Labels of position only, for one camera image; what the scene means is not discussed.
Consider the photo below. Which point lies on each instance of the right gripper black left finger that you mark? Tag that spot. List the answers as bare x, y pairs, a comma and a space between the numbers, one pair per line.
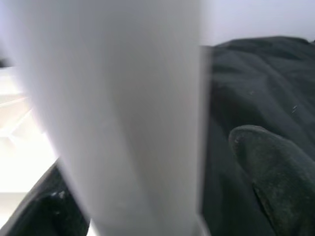
49, 211

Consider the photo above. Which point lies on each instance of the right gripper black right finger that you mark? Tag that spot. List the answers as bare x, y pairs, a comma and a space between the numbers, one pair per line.
278, 177

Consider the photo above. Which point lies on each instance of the white plastic table leg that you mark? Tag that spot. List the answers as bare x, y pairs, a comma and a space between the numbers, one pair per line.
118, 110

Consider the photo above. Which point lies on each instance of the black cloth cover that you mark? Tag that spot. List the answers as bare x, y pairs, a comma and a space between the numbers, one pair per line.
258, 86

